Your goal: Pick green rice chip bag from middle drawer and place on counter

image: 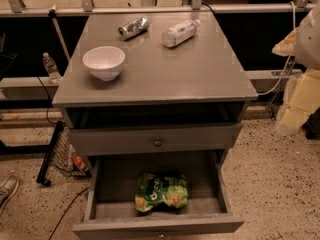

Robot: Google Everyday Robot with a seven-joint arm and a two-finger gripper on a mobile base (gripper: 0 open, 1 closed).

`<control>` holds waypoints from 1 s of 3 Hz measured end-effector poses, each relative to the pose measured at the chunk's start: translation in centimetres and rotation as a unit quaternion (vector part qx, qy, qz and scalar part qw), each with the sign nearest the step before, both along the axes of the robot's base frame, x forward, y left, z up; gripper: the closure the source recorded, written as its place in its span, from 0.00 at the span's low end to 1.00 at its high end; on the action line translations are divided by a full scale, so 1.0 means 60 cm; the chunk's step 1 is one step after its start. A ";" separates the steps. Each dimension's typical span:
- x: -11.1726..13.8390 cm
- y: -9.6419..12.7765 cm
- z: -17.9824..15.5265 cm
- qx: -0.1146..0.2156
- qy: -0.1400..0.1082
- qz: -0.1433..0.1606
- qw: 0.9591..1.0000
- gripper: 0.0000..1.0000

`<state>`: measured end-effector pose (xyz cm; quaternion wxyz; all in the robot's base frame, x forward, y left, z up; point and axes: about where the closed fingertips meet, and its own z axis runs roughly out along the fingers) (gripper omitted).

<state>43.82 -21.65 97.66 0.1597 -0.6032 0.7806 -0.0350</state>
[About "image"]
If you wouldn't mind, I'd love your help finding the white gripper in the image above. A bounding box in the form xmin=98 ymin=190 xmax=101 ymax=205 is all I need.
xmin=272 ymin=3 xmax=320 ymax=136

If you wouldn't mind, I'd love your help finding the green rice chip bag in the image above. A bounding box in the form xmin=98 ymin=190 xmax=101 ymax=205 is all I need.
xmin=135 ymin=173 xmax=188 ymax=212

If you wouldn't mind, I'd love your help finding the closed grey drawer with knob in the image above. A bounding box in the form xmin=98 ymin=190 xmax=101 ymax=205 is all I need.
xmin=70 ymin=123 xmax=242 ymax=156

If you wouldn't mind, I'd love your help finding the open grey bottom drawer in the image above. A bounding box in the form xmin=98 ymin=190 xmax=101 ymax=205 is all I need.
xmin=73 ymin=151 xmax=244 ymax=240

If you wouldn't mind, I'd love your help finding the grey wooden cabinet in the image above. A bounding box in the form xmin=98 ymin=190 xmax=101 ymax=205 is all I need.
xmin=51 ymin=11 xmax=259 ymax=167

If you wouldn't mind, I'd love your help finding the clear plastic water bottle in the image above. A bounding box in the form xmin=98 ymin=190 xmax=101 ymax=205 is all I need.
xmin=162 ymin=19 xmax=201 ymax=48

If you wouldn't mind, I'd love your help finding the silver soda can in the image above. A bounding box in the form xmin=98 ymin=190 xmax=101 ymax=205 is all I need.
xmin=118 ymin=17 xmax=149 ymax=41

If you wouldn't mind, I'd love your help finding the white bowl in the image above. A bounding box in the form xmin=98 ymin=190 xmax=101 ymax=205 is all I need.
xmin=82 ymin=46 xmax=126 ymax=81

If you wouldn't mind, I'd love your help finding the orange snack packet in basket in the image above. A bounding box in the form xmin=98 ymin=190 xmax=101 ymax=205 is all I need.
xmin=72 ymin=154 xmax=87 ymax=172

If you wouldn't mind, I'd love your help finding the small water bottle on ledge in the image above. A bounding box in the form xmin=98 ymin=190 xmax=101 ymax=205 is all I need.
xmin=42 ymin=52 xmax=61 ymax=84

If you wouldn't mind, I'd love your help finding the grey sneaker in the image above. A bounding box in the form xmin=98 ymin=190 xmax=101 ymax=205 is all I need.
xmin=0 ymin=175 xmax=19 ymax=215

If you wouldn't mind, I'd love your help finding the black floor cable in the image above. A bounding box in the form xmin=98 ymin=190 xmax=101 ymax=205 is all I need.
xmin=47 ymin=186 xmax=91 ymax=240

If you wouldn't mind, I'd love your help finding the black wire mesh basket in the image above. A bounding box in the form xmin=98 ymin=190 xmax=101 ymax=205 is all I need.
xmin=36 ymin=121 xmax=91 ymax=186

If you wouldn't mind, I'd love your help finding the metal railing frame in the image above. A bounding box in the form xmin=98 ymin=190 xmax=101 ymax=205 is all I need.
xmin=0 ymin=0 xmax=320 ymax=18

